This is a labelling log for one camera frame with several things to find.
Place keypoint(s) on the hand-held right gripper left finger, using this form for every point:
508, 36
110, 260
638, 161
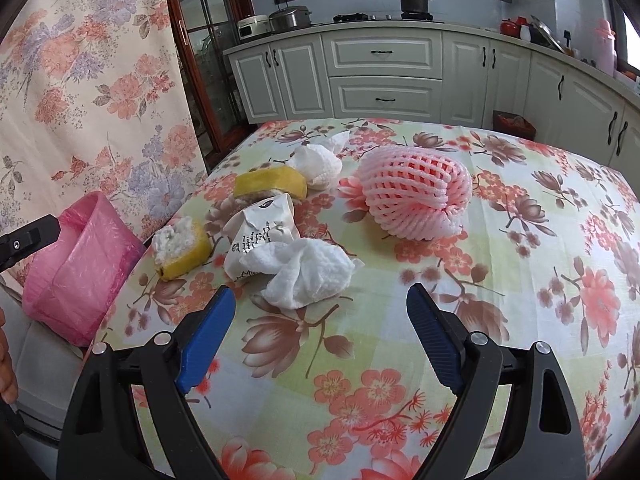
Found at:
205, 345

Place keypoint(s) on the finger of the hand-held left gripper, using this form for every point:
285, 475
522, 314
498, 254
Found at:
20, 247

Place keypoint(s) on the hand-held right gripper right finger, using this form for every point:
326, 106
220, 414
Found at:
435, 340

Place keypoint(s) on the pink trash bin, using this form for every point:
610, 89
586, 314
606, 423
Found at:
85, 280

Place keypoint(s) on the white paper towel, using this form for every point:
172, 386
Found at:
317, 167
310, 275

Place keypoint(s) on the yellow pomelo peel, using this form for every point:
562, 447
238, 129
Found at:
270, 180
187, 255

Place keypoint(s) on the person's left hand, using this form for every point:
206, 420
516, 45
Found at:
6, 370

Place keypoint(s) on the floral tablecloth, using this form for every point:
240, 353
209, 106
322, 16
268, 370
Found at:
525, 310

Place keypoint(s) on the printed white paper wrapper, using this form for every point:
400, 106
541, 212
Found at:
260, 230

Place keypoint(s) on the pink foam fruit net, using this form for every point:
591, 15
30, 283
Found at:
415, 190

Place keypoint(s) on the floral curtain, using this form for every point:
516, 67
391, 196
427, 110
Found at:
100, 85

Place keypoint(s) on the dark wooden glass door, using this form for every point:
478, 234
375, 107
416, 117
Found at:
181, 45

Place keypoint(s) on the white lower kitchen cabinets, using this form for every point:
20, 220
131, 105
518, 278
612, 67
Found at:
380, 52

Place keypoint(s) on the beige rice cooker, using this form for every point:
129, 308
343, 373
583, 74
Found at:
252, 27

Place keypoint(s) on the red kettle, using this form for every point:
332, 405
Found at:
510, 27

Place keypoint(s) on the steel pan lid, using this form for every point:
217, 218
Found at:
545, 30

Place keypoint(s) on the black gas stove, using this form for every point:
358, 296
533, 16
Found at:
350, 17

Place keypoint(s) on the steel pressure cooker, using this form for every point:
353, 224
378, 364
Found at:
290, 19

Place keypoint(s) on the pink thermos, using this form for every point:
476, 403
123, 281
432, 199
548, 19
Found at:
606, 50

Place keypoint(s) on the black cooking pot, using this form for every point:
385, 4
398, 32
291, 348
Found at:
414, 2

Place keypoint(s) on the window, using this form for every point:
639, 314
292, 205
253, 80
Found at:
632, 45

